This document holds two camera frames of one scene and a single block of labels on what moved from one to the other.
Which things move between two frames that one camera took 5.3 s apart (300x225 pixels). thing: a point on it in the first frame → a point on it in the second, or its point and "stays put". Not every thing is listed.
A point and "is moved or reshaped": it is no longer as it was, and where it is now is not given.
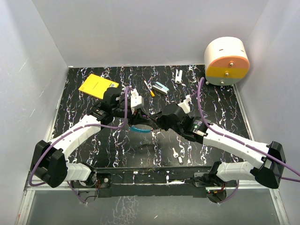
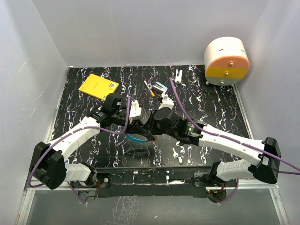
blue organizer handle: [134, 129] is moved or reshaped
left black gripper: [138, 116] → [135, 126]
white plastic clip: [178, 74] stays put
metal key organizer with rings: [141, 128] is moved or reshaped
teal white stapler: [161, 87] stays put
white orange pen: [149, 89] stays put
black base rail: [142, 182] stays put
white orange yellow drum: [226, 61] stays put
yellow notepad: [96, 86] stays put
